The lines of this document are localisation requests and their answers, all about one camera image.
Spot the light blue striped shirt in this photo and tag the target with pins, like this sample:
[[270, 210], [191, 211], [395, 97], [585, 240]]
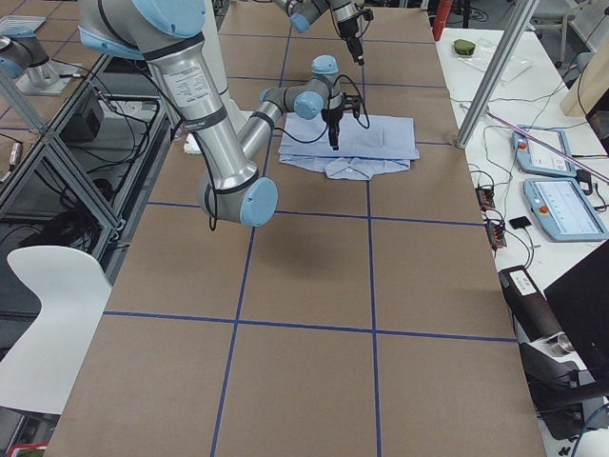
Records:
[[387, 146]]

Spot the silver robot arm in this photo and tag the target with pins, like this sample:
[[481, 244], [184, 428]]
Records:
[[178, 41], [303, 14]]

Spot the white chair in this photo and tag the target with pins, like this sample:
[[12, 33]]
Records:
[[39, 372]]

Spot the reacher grabber stick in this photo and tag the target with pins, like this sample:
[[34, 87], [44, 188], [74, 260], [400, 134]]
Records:
[[556, 151]]

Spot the lower teach pendant tablet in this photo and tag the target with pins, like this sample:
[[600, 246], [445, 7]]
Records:
[[563, 211]]

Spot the teach pendant tablet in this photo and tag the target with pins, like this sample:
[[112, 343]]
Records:
[[537, 159], [563, 211]]

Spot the black monitor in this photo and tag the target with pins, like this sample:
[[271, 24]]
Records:
[[579, 301]]

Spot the green cloth pouch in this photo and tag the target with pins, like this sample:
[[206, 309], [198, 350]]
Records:
[[464, 47]]

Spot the red cylinder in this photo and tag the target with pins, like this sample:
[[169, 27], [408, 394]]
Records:
[[442, 13]]

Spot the aluminium frame post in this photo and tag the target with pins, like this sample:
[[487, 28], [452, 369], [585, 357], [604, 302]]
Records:
[[510, 38]]

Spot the upper teach pendant tablet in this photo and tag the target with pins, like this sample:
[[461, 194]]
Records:
[[537, 159]]

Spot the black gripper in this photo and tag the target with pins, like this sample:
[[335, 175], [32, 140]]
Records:
[[346, 28], [331, 117]]

